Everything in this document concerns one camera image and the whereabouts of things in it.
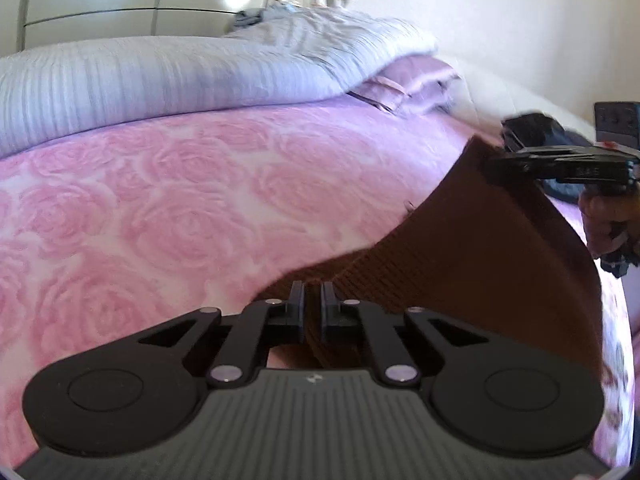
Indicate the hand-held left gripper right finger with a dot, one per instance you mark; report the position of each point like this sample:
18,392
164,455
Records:
327,310

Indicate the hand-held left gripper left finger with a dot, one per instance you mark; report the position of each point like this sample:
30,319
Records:
298,305

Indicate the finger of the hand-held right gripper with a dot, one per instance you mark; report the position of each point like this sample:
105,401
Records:
550,165
530,127

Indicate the brown knit sweater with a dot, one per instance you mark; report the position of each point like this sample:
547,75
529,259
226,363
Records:
450,260

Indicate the person's right hand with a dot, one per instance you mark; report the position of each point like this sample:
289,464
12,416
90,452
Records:
600,220

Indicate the pink pillow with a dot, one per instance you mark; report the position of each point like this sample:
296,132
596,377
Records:
415,80

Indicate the pink rose-pattern blanket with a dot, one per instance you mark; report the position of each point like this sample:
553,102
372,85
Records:
150,200

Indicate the grey-blue striped quilt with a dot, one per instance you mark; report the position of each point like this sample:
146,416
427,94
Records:
150,80

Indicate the grey clothing pile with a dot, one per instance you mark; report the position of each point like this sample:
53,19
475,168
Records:
250,17

